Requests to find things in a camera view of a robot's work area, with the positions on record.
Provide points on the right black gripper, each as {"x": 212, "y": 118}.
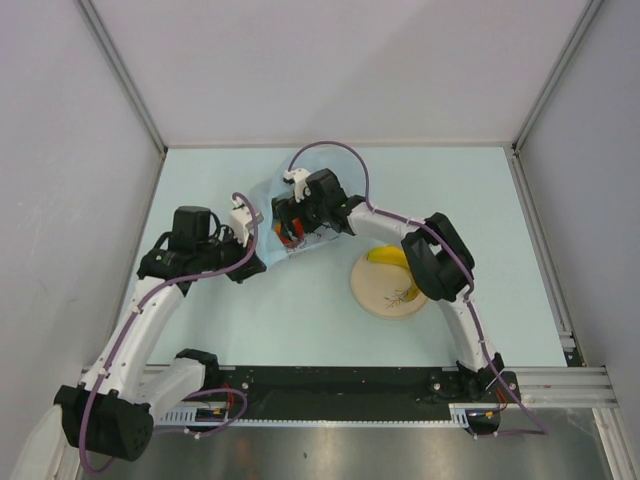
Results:
{"x": 291, "y": 209}

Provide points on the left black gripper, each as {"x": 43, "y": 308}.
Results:
{"x": 253, "y": 266}

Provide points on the fake orange persimmon fruit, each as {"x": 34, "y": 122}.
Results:
{"x": 292, "y": 235}

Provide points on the light blue plastic bag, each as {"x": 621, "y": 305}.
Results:
{"x": 335, "y": 187}

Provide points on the fake yellow banana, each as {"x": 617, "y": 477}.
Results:
{"x": 394, "y": 256}

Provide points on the round beige ceramic plate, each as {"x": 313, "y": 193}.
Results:
{"x": 385, "y": 290}

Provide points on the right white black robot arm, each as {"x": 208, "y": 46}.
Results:
{"x": 438, "y": 260}

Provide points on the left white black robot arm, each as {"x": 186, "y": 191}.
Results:
{"x": 112, "y": 411}

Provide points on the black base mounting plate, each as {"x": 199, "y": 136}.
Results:
{"x": 303, "y": 396}

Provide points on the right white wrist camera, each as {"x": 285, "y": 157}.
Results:
{"x": 298, "y": 179}

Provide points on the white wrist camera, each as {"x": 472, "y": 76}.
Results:
{"x": 242, "y": 221}
{"x": 298, "y": 179}

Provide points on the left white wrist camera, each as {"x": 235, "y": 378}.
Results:
{"x": 242, "y": 221}

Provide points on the right aluminium corner post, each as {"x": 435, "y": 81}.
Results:
{"x": 568, "y": 52}

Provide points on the aluminium corner post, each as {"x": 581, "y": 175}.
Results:
{"x": 107, "y": 47}
{"x": 568, "y": 52}

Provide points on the left aluminium corner post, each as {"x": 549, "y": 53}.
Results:
{"x": 107, "y": 47}

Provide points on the aluminium front frame rail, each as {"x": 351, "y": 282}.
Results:
{"x": 536, "y": 386}

